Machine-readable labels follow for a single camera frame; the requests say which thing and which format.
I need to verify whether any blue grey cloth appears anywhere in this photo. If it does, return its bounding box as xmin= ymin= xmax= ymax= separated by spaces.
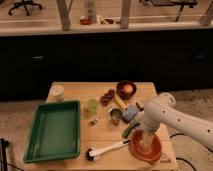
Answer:
xmin=122 ymin=105 xmax=144 ymax=123

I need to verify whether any wooden block black handle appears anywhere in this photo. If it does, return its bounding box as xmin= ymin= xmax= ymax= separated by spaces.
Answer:
xmin=136 ymin=102 xmax=144 ymax=111

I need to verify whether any brown grape bunch toy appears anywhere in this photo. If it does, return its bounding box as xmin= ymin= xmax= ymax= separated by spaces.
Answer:
xmin=99 ymin=89 xmax=115 ymax=106

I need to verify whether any yellow wooden rolling pin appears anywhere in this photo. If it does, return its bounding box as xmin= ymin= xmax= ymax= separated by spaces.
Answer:
xmin=114 ymin=94 xmax=126 ymax=110

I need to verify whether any peach toy fruit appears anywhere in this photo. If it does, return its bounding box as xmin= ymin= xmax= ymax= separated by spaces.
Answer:
xmin=123 ymin=84 xmax=133 ymax=93

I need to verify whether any white black dish brush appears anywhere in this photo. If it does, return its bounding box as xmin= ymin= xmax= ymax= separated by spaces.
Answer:
xmin=85 ymin=140 xmax=130 ymax=161

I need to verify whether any dark brown bowl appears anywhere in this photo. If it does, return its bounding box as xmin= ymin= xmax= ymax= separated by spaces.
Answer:
xmin=116 ymin=80 xmax=137 ymax=100

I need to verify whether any small paint brush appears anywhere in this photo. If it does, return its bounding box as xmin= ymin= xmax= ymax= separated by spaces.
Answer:
xmin=88 ymin=107 xmax=112 ymax=126

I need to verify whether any black floor cable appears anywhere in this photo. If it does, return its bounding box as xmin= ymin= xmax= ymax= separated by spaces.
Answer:
xmin=169 ymin=132 xmax=213 ymax=171

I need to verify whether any white bottle on shelf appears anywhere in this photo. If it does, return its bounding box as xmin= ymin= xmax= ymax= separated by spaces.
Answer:
xmin=84 ymin=0 xmax=97 ymax=23

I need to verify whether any small metal cup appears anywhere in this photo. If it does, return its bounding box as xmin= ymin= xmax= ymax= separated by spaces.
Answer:
xmin=110 ymin=108 xmax=122 ymax=125

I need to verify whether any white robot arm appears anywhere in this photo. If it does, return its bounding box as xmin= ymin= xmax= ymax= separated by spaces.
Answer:
xmin=141 ymin=92 xmax=213 ymax=150

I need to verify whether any green plastic cup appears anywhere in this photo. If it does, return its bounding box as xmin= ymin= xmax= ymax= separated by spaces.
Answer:
xmin=87 ymin=99 xmax=99 ymax=114

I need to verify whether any red bowl on shelf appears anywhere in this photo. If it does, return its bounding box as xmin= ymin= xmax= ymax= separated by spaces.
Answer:
xmin=79 ymin=16 xmax=92 ymax=25

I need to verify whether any black stand bottom left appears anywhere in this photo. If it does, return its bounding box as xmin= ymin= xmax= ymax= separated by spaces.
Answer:
xmin=0 ymin=138 xmax=9 ymax=171

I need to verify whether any orange plastic bowl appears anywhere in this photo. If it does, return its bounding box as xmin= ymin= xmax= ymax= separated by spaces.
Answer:
xmin=129 ymin=130 xmax=162 ymax=163

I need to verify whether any green plastic tray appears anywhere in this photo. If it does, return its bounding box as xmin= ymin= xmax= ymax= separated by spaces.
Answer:
xmin=23 ymin=100 xmax=81 ymax=163

